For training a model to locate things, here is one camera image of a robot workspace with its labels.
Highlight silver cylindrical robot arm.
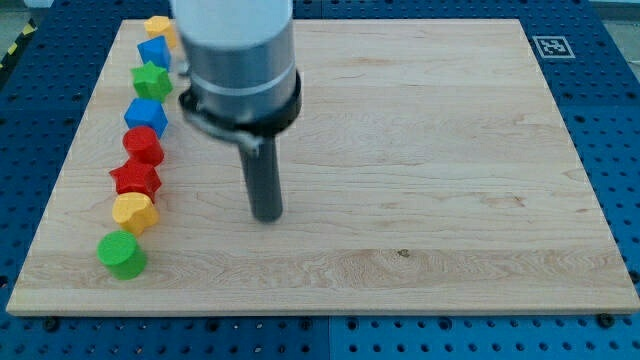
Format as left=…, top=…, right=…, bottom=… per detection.
left=170, top=0, right=300, bottom=155

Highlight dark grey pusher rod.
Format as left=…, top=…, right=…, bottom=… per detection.
left=239, top=138, right=283, bottom=223

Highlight light wooden board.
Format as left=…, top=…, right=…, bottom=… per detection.
left=7, top=19, right=639, bottom=317

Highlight red cylinder block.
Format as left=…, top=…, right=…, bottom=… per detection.
left=122, top=126, right=164, bottom=166

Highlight red star block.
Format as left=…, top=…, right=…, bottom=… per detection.
left=109, top=159, right=162, bottom=202

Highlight yellow heart block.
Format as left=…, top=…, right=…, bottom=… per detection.
left=112, top=192, right=159, bottom=236

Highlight blue hexagon block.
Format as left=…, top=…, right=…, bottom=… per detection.
left=124, top=98, right=168, bottom=138

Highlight green star block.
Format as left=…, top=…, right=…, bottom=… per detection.
left=130, top=61, right=173, bottom=103

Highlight blue cube block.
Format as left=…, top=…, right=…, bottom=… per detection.
left=137, top=35, right=171, bottom=71

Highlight green cylinder block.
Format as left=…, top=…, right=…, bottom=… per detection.
left=96, top=230, right=147, bottom=280

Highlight yellow pentagon block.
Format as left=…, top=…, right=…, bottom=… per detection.
left=143, top=15, right=177, bottom=49

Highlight white fiducial marker tag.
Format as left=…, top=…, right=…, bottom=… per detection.
left=533, top=35, right=575, bottom=59

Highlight black screw bottom left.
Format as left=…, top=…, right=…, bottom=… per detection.
left=42, top=317, right=60, bottom=333

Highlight black screw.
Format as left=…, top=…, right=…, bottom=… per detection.
left=596, top=313, right=616, bottom=329
left=42, top=317, right=60, bottom=333

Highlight black screw bottom right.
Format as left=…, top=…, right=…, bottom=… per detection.
left=596, top=313, right=616, bottom=329

